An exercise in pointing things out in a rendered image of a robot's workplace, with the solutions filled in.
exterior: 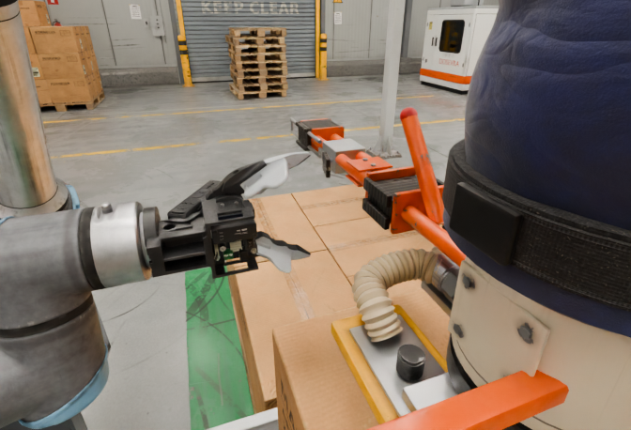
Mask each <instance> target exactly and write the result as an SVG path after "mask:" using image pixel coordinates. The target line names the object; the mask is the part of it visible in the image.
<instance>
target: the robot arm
mask: <svg viewBox="0 0 631 430"><path fill-rule="evenodd" d="M18 1H19V0H0V428H2V427H4V426H6V425H9V424H11V423H13V422H16V421H19V423H20V424H21V425H23V426H26V427H28V428H32V429H42V428H46V427H48V426H52V425H57V424H60V423H62V422H64V421H66V420H68V419H70V418H72V417H73V416H75V415H77V414H78V413H80V412H81V411H82V410H84V409H85V408H86V407H88V406H89V405H90V404H91V403H92V402H93V401H94V400H95V399H96V398H97V397H98V396H99V395H100V393H101V392H102V390H103V388H104V387H105V385H106V383H107V380H108V377H109V373H110V370H109V363H108V358H107V357H108V348H107V345H106V344H105V343H104V340H103V336H102V332H101V328H100V322H99V318H98V313H97V309H96V305H95V301H94V298H93V295H92V291H95V290H100V289H104V288H110V287H115V286H120V285H124V284H133V283H138V282H142V281H147V280H149V278H150V277H151V274H152V277H153V278H154V277H159V276H163V275H169V274H174V273H179V272H183V271H188V270H193V269H201V268H207V267H211V271H212V278H213V279H215V278H220V277H224V276H229V275H234V274H239V273H243V272H247V271H252V270H257V269H259V268H258V265H257V262H256V259H255V258H256V257H258V256H262V257H265V258H267V259H268V260H269V261H270V262H271V263H272V264H273V265H274V266H275V267H276V268H277V269H278V270H279V271H282V272H285V273H289V272H290V271H291V260H298V259H302V258H306V257H310V255H311V254H310V253H309V252H308V251H306V250H305V249H303V248H302V247H301V246H299V245H298V244H288V243H286V242H285V241H283V240H275V239H273V238H271V237H270V235H269V234H267V233H265V232H263V231H258V232H257V228H256V222H255V220H254V217H255V213H254V206H253V204H252V202H250V200H243V197H242V194H243V193H244V195H245V197H246V198H252V197H254V196H255V195H257V194H261V193H262V192H264V191H265V190H266V189H277V188H279V187H280V186H282V185H283V184H284V183H285V182H286V181H287V179H288V169H290V168H292V167H295V166H298V165H299V164H301V163H302V162H303V161H305V160H306V159H307V158H309V157H310V156H311V155H310V154H309V152H307V151H303V152H292V153H287V154H284V155H279V156H275V157H272V158H269V159H266V160H261V161H256V162H253V163H251V164H248V165H245V166H242V167H240V168H238V169H236V170H234V171H232V172H231V173H230V174H228V175H227V176H226V177H225V178H224V179H223V180H222V181H218V180H210V181H209V182H207V183H206V184H205V185H203V186H202V187H201V188H200V189H198V190H197V191H196V192H194V193H193V194H191V195H190V196H189V197H187V198H186V199H185V200H183V201H182V202H181V203H179V204H178V205H177V206H175V207H174V208H172V209H171V210H170V211H169V212H168V213H167V216H168V220H161V216H160V212H159V210H158V208H157V207H145V208H143V206H142V205H141V204H140V203H139V202H137V201H132V202H126V203H118V204H111V203H109V202H104V203H102V204H101V206H98V207H85V208H80V202H79V198H78V195H77V192H76V191H75V189H74V188H73V186H71V185H65V183H64V182H63V181H62V180H61V179H59V178H58V177H55V176H54V170H53V166H52V161H51V157H50V152H49V148H48V143H47V138H46V133H45V129H44V125H43V120H42V115H41V110H40V107H39V102H38V93H37V89H36V85H35V80H34V75H33V70H32V66H31V62H30V57H29V52H28V48H27V43H26V39H25V34H24V30H23V21H22V16H21V12H20V8H19V3H18ZM234 258H239V260H234V261H229V262H224V260H229V259H234ZM244 262H246V263H247V266H248V268H246V269H237V270H232V271H227V272H225V271H224V266H229V265H234V264H238V263H244Z"/></svg>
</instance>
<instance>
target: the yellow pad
mask: <svg viewBox="0 0 631 430"><path fill-rule="evenodd" d="M392 306H393V307H394V310H393V311H394V312H395V313H397V319H399V320H400V321H401V323H400V327H402V328H403V329H402V330H401V331H400V332H399V333H397V334H395V335H394V336H392V337H390V338H387V339H385V340H382V341H378V342H371V339H372V338H371V337H370V336H368V334H367V333H368V330H367V329H365V328H364V326H365V322H363V321H362V314H359V315H353V316H350V317H346V318H343V319H339V320H335V321H333V322H331V334H332V336H333V338H334V340H335V342H336V343H337V345H338V346H339V348H340V350H341V352H342V354H343V356H344V358H345V360H346V363H347V364H348V366H349V368H350V370H351V372H352V374H353V376H354V377H355V379H356V381H357V383H358V385H359V386H360V388H361V390H362V393H363V395H364V397H365V399H366V401H367V403H368V405H369V407H370V408H371V409H372V411H373V413H374V415H375V417H376V419H377V422H378V424H382V423H385V422H388V421H391V420H393V419H396V418H399V417H401V416H404V415H407V414H409V413H411V412H410V410H409V409H408V406H407V405H406V403H405V402H404V400H403V398H402V392H403V389H404V388H405V387H407V386H410V385H413V384H416V383H418V382H421V381H424V380H427V379H429V378H432V377H434V376H439V375H442V374H445V373H448V368H447V361H446V360H444V358H443V357H442V356H441V355H440V354H439V352H438V351H437V350H436V348H435V347H434V346H433V345H432V344H431V342H430V341H429V340H428V339H427V337H426V336H425V335H424V334H423V332H422V331H421V330H420V329H419V327H418V326H417V325H416V324H415V323H414V321H413V320H412V319H411V318H410V316H409V315H408V314H407V313H406V311H405V310H404V309H403V308H402V306H401V305H399V304H394V305H392Z"/></svg>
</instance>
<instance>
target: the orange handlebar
mask: <svg viewBox="0 0 631 430"><path fill-rule="evenodd" d="M335 161H336V163H337V164H338V165H339V166H340V167H342V168H343V169H344V170H345V171H346V172H348V173H349V175H346V177H347V178H348V179H349V180H350V181H352V182H353V183H354V184H355V185H356V186H357V187H363V182H364V178H365V177H366V174H367V173H368V172H367V171H370V172H375V171H381V170H388V169H389V168H392V165H391V164H389V163H387V162H386V161H384V160H382V159H381V158H380V157H373V158H372V157H371V156H369V155H368V154H366V153H365V152H362V151H361V152H359V153H358V154H357V155H356V160H352V159H350V158H349V157H348V156H346V155H345V154H340V155H338V156H337V157H336V159H335ZM401 217H402V219H403V220H404V221H405V222H407V223H408V224H409V225H410V226H412V227H413V228H414V229H415V230H416V231H417V232H419V233H420V234H421V235H422V236H423V237H425V238H426V239H427V240H428V241H430V242H431V243H432V244H433V245H434V246H435V247H437V248H438V249H439V250H440V251H441V252H443V253H444V254H445V255H446V256H448V257H449V258H450V259H451V260H452V261H454V262H455V263H456V264H457V265H458V266H459V267H460V265H461V261H463V260H465V259H466V256H465V255H464V254H463V253H462V252H461V251H460V250H459V249H458V247H457V246H456V245H455V244H454V242H453V241H452V240H451V238H450V236H449V234H448V232H447V231H446V230H444V229H443V228H442V227H440V226H439V225H438V224H436V223H435V222H433V221H432V220H431V219H429V218H428V217H427V216H425V215H424V214H423V213H421V211H420V210H418V209H417V208H415V207H414V206H407V207H405V208H404V209H403V211H402V213H401ZM568 392H569V389H568V387H567V385H565V384H563V383H562V382H561V381H559V380H558V379H556V378H554V377H552V376H549V375H546V374H544V373H542V372H540V371H539V370H536V372H535V375H534V376H529V375H528V374H527V373H525V372H524V371H519V372H517V373H514V374H512V375H509V376H506V377H503V378H500V379H498V380H495V381H493V382H490V383H487V384H485V385H483V386H480V387H478V388H475V389H473V390H470V391H467V392H463V393H460V394H458V395H456V396H454V397H451V398H448V399H446V400H443V401H440V402H438V403H435V404H434V405H431V406H428V407H424V408H421V409H419V410H416V411H413V412H411V413H409V414H407V415H404V416H401V417H399V418H396V419H393V420H391V421H388V422H385V423H382V424H380V425H377V426H374V427H372V428H369V429H367V430H502V429H504V428H507V427H509V426H511V425H514V424H516V423H518V422H522V421H524V420H526V419H528V418H530V417H532V416H534V415H537V414H539V413H541V412H544V411H546V410H548V409H551V408H553V407H555V406H558V405H560V404H562V403H564V401H565V398H566V396H567V394H568Z"/></svg>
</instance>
